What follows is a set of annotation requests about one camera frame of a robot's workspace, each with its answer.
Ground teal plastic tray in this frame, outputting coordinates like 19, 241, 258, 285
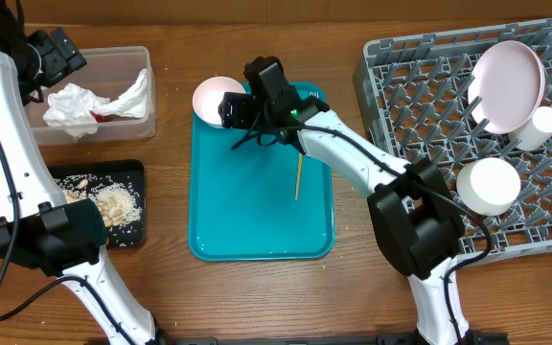
187, 80, 336, 263

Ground grey dishwasher rack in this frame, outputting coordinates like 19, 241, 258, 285
354, 18, 552, 262

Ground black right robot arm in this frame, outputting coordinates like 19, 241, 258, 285
217, 56, 469, 344

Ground red snack wrapper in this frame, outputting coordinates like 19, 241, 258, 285
91, 112, 106, 123

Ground white bowl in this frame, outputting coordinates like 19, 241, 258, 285
456, 157, 521, 216

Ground white upturned cup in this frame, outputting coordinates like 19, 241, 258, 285
508, 106, 552, 151

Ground rice and peanut leftovers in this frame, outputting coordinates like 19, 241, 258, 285
55, 173, 143, 231

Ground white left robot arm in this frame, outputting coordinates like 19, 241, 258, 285
0, 1, 169, 344

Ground black food waste tray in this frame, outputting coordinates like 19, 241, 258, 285
49, 159, 146, 248

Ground clear plastic bin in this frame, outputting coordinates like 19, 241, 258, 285
25, 46, 156, 146

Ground pink plate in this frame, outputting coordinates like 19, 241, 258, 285
468, 40, 546, 134

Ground white napkin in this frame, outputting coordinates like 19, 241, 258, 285
43, 69, 148, 138

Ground wooden chopstick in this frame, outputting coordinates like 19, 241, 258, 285
294, 153, 304, 201

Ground pink bowl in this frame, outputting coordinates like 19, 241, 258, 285
193, 76, 245, 128

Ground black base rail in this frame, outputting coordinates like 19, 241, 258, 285
83, 333, 512, 345

